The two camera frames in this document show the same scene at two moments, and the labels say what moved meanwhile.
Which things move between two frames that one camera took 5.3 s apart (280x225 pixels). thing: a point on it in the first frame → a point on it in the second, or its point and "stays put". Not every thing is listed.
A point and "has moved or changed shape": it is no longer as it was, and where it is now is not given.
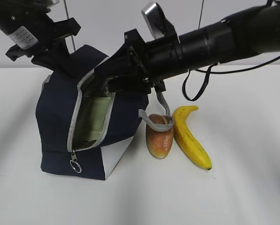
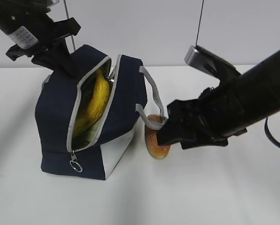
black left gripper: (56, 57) stays put
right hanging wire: (200, 14) stays put
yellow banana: (185, 138) has moved or changed shape
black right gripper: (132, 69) → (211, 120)
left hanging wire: (68, 17) stays put
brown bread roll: (159, 143) stays put
